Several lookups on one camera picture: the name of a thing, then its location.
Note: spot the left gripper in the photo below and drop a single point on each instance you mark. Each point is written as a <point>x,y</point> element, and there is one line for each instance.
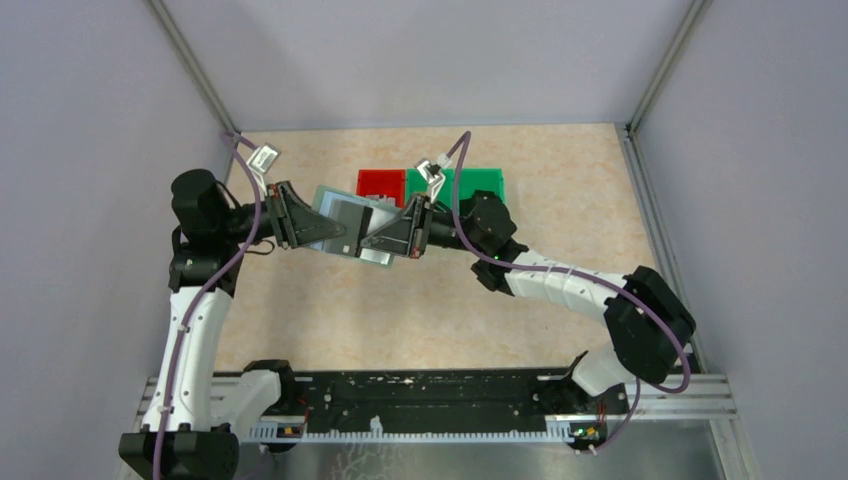
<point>306,225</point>

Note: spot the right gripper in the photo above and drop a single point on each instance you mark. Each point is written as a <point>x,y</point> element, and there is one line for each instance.
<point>401,237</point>

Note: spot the silver credit card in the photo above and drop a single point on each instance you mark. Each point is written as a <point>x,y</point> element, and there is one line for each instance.
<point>381,215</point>

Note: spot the sage green card holder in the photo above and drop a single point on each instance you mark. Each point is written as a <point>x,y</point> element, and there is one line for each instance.
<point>324,197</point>

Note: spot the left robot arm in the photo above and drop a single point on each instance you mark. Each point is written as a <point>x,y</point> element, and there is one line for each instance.
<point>182,434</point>

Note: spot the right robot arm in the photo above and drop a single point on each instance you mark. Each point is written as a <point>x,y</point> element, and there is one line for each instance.
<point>646,321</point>

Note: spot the middle green plastic bin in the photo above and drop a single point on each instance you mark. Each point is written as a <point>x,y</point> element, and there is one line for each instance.
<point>415,183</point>

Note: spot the green plastic bin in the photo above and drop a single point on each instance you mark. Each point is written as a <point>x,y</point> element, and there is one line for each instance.
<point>484,179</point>
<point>415,183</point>

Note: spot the red plastic bin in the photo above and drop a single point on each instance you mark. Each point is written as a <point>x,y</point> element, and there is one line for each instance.
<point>384,185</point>

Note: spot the right green plastic bin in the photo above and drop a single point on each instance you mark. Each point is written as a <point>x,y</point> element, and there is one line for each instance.
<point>484,179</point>

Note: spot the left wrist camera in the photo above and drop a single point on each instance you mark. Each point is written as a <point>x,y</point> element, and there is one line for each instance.
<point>260,163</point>

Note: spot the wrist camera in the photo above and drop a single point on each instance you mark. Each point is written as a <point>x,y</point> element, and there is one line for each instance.
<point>433,173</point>
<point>260,163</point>

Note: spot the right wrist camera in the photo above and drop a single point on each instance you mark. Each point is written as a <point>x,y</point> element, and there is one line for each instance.
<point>433,173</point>

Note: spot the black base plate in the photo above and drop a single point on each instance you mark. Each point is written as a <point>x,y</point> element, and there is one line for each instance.
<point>330,422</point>

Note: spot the aluminium frame rail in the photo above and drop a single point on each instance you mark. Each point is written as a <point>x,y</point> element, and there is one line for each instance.
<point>702,397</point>

